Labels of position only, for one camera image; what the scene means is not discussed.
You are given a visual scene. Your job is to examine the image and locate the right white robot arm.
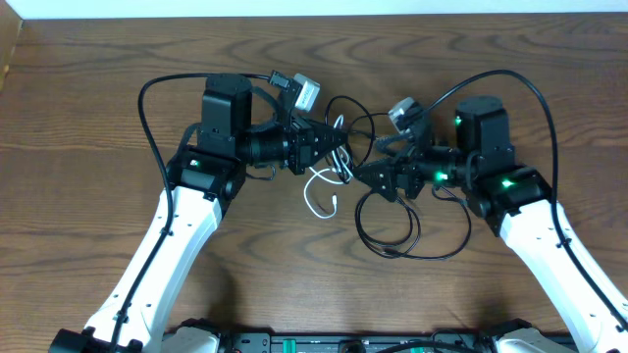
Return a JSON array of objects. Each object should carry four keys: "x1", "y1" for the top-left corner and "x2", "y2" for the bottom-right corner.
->
[{"x1": 354, "y1": 96, "x2": 627, "y2": 352}]

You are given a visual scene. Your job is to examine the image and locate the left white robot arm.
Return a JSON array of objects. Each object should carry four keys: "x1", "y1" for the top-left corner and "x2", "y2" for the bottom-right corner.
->
[{"x1": 49, "y1": 72, "x2": 347, "y2": 352}]

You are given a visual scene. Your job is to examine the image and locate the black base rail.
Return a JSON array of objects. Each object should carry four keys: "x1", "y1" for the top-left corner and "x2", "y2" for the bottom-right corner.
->
[{"x1": 161, "y1": 321, "x2": 580, "y2": 353}]

